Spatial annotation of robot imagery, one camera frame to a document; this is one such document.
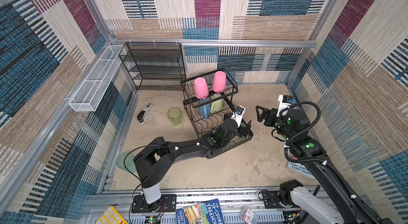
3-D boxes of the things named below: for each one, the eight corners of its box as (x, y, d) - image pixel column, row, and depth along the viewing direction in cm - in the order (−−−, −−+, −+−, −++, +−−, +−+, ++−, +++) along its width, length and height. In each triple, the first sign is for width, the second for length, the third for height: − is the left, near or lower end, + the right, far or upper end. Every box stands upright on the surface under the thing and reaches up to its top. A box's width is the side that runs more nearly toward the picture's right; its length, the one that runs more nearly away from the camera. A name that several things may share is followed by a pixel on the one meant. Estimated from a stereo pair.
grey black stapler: (138, 122, 104) (135, 117, 100) (150, 106, 112) (148, 102, 108) (142, 123, 103) (140, 119, 99) (154, 108, 111) (152, 103, 107)
